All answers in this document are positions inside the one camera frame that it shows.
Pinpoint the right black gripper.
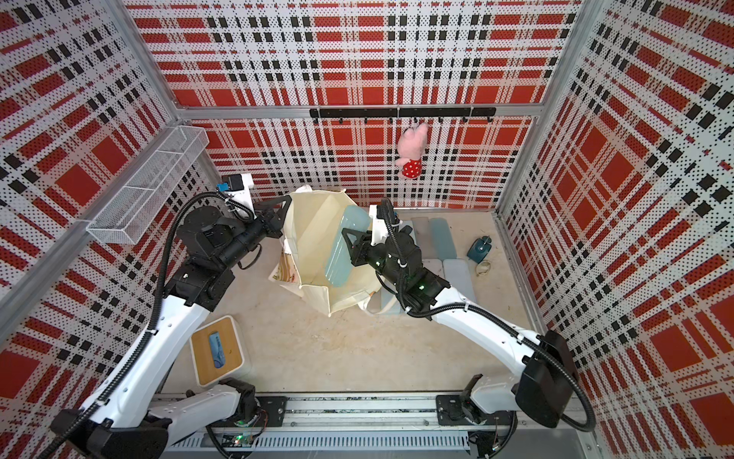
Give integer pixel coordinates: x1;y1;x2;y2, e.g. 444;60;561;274
344;226;406;291

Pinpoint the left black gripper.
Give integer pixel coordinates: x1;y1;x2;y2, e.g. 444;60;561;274
215;194;290;272

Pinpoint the cream floral canvas bag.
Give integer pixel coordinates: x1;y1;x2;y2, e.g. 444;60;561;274
270;186;382;317

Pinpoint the teal pencil case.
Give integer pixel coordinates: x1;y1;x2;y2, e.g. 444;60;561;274
429;218;457;260

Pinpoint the light blue box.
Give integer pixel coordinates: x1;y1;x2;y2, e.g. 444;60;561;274
443;259;477;303
325;205;372;287

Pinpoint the grey pencil case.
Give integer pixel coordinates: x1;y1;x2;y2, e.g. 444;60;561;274
412;217;438;259

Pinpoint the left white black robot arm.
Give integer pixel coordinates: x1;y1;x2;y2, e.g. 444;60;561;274
40;191;292;458

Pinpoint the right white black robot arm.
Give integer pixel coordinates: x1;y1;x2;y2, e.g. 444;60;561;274
338;199;596;432

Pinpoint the light blue box in bag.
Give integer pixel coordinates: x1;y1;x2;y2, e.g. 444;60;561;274
325;205;372;287

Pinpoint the pink plush pig toy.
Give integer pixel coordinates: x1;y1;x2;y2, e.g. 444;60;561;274
396;124;428;180

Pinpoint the teal alarm clock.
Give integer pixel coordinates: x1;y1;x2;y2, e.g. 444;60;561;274
466;235;492;264

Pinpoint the white box wooden lid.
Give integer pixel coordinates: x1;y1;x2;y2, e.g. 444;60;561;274
189;315;252;388

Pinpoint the white wire mesh shelf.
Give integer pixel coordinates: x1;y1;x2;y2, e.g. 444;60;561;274
87;125;208;245

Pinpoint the black wall hook rail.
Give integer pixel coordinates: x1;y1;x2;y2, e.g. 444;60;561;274
309;106;497;122

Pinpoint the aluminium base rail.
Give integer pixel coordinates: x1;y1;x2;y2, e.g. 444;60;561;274
164;392;602;458

